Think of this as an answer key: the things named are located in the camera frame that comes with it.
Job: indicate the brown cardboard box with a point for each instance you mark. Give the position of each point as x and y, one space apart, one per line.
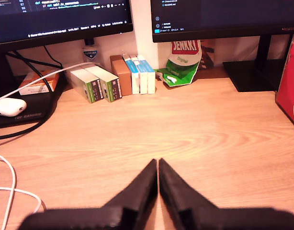
123 74

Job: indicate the white bottle with black cap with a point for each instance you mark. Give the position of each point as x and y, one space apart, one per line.
90 54

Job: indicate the green and white box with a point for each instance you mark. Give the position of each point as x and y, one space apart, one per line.
106 81
86 83

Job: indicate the red Nike shoebox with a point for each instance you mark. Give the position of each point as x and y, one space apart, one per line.
290 83

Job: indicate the green Jenkki gum bag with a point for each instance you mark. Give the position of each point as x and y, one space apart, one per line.
183 62

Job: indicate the black gaming mouse mat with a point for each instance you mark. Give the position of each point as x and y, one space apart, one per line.
34 107

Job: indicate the large black monitor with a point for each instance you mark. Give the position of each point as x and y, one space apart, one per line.
221 16

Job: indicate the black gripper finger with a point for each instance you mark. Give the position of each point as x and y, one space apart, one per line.
175 193
137 193

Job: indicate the orange and white box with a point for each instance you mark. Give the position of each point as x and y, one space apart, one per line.
32 85

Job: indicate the black monitor with purple code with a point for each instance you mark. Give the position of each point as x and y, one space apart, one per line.
53 21

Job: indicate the white earbuds case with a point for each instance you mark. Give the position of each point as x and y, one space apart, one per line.
9 107

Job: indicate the black monitor stand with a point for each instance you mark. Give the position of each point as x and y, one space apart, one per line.
252 74

